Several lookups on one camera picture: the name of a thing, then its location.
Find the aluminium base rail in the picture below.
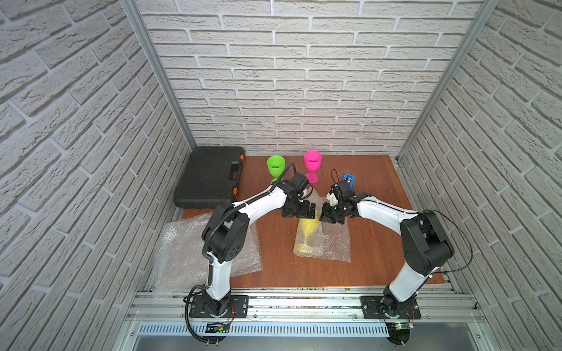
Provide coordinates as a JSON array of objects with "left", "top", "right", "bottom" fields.
[{"left": 126, "top": 285, "right": 486, "bottom": 342}]

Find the green plastic wine glass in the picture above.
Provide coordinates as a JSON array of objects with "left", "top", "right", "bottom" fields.
[{"left": 267, "top": 155, "right": 285, "bottom": 183}]

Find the black plastic tool case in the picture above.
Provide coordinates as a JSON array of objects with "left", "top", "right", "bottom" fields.
[{"left": 174, "top": 146, "right": 245, "bottom": 209}]

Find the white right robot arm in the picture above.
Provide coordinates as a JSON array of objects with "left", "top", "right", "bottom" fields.
[{"left": 321, "top": 187, "right": 455, "bottom": 317}]

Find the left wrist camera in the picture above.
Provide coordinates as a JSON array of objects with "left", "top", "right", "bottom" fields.
[{"left": 289, "top": 172, "right": 310, "bottom": 193}]

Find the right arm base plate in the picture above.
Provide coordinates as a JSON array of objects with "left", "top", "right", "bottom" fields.
[{"left": 359, "top": 295, "right": 422, "bottom": 320}]

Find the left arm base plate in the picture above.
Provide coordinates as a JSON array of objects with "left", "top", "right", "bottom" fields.
[{"left": 189, "top": 292, "right": 250, "bottom": 318}]

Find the blue tape dispenser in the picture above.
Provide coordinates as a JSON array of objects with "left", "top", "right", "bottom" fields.
[{"left": 342, "top": 173, "right": 355, "bottom": 188}]

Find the yellow plastic wine glass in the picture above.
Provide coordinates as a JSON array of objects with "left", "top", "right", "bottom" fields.
[{"left": 294, "top": 218, "right": 320, "bottom": 257}]

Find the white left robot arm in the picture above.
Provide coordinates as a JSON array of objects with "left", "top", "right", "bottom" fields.
[{"left": 202, "top": 181, "right": 316, "bottom": 316}]

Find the pink plastic wine glass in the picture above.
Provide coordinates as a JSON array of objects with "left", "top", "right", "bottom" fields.
[{"left": 304, "top": 150, "right": 322, "bottom": 184}]

